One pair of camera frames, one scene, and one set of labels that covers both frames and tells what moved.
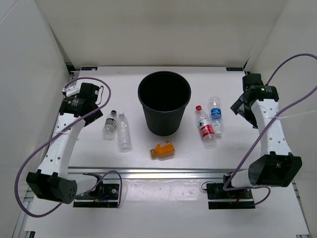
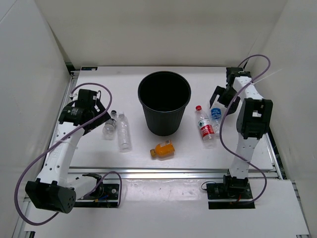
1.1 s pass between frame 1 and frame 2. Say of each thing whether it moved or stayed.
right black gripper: moved
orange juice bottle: stayed
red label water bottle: stayed
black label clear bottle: stayed
